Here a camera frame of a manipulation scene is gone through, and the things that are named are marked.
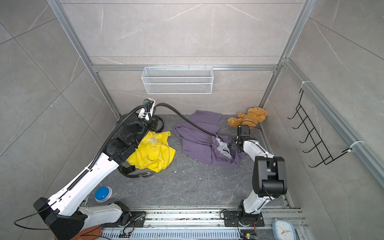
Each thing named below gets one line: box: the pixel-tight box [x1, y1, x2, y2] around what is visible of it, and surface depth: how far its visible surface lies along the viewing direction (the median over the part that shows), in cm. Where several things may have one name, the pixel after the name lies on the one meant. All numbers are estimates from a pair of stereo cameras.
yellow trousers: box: [126, 131, 176, 173], surface depth 94 cm
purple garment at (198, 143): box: [173, 110, 247, 169], surface depth 97 cm
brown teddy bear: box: [227, 107, 268, 130], surface depth 112 cm
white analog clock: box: [272, 219, 298, 240], surface depth 70 cm
